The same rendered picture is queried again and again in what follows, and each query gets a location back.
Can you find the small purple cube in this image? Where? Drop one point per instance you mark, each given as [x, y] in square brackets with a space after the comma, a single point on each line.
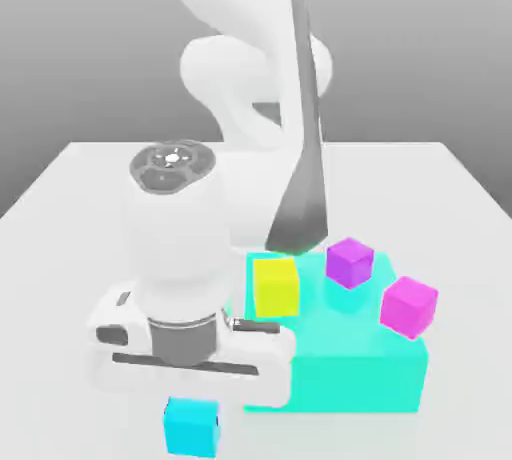
[348, 264]

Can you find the large turquoise box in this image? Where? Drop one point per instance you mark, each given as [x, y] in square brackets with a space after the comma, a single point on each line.
[344, 372]

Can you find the small magenta cube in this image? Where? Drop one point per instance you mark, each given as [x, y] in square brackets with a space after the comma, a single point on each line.
[408, 308]

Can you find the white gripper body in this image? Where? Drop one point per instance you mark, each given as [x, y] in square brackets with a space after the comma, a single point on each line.
[264, 384]

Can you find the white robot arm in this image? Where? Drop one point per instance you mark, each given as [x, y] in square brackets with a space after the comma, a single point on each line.
[176, 228]

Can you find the small yellow cube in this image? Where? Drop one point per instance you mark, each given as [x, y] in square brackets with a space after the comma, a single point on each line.
[276, 288]

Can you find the small cyan cube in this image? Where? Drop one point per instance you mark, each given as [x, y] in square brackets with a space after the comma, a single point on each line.
[192, 428]

